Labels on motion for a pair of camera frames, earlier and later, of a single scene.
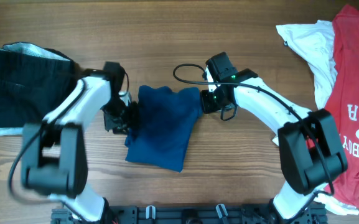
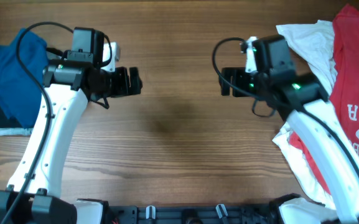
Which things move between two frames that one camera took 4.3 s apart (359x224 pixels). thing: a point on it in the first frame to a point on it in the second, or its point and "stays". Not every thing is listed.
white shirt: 315,41 stays
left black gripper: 131,120 to 122,76
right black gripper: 206,105 to 237,74
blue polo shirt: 166,124 to 17,89
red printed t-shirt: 354,99 stays
